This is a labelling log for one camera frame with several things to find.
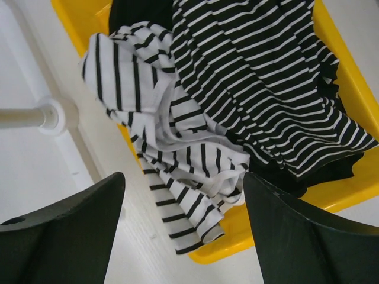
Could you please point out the plain black garment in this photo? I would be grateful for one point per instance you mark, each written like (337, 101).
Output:
(127, 13)

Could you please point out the white clothes rack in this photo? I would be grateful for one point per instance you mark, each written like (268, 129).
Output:
(54, 114)

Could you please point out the black white-striped tank top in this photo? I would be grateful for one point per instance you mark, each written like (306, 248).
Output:
(258, 69)

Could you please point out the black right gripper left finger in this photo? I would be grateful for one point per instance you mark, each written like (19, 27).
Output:
(69, 241)

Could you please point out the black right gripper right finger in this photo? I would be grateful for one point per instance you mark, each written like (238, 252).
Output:
(297, 242)

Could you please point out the yellow plastic bin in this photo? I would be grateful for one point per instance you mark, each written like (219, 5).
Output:
(81, 19)

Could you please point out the white black-striped tank top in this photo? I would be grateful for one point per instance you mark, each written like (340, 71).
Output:
(194, 171)

